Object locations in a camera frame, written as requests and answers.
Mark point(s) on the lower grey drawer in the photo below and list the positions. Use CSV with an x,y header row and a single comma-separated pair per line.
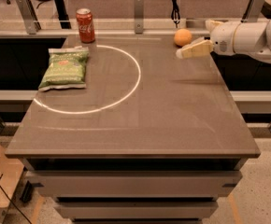
x,y
137,210

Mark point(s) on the left metal rail bracket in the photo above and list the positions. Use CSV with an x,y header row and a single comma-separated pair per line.
x,y
31,23

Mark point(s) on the red cola can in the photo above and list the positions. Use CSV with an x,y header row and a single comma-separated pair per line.
x,y
85,25

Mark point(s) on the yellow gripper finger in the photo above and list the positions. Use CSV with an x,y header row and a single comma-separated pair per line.
x,y
211,25
199,49

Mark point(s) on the metal rail bracket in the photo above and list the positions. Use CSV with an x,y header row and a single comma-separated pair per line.
x,y
31,23
139,16
253,11

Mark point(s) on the orange fruit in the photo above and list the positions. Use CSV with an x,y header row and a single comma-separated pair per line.
x,y
183,37

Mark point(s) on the upper grey drawer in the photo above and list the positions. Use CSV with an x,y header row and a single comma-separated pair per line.
x,y
134,184

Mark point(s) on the right metal rail bracket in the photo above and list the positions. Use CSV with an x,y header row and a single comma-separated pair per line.
x,y
253,11

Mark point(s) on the middle metal rail bracket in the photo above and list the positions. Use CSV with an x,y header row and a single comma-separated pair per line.
x,y
139,16

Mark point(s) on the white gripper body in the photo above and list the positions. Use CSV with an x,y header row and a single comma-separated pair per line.
x,y
222,40

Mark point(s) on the grey drawer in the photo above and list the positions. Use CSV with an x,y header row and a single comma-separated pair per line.
x,y
137,210
134,184

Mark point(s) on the green jalapeno chip bag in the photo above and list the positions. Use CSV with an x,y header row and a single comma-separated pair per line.
x,y
67,69

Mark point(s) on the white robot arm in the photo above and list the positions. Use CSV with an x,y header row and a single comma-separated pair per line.
x,y
252,39

